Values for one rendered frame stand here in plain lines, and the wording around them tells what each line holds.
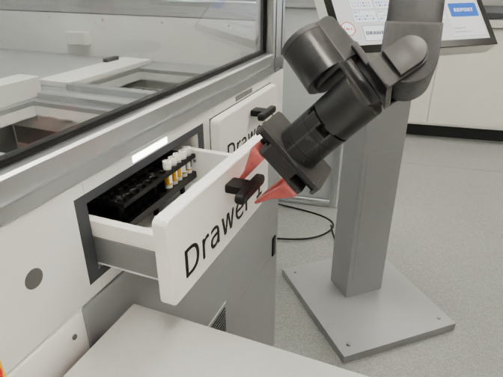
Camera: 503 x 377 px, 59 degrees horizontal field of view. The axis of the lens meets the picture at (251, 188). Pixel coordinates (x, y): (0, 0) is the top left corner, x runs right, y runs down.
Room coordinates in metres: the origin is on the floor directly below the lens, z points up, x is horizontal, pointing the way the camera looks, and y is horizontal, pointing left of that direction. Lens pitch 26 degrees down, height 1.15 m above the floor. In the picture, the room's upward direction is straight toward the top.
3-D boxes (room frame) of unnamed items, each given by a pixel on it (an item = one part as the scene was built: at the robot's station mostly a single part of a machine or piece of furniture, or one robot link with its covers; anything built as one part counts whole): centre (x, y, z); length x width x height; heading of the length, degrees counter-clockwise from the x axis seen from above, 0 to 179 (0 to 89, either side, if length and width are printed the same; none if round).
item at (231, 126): (0.84, 0.01, 0.87); 0.29 x 0.02 x 0.11; 157
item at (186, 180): (0.59, 0.22, 0.87); 0.22 x 0.18 x 0.06; 67
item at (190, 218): (0.52, 0.04, 0.87); 0.29 x 0.02 x 0.11; 157
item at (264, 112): (0.83, -0.02, 0.91); 0.07 x 0.04 x 0.01; 157
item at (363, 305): (1.35, -0.43, 0.51); 0.50 x 0.45 x 1.02; 20
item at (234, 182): (0.51, 0.01, 0.91); 0.07 x 0.04 x 0.01; 157
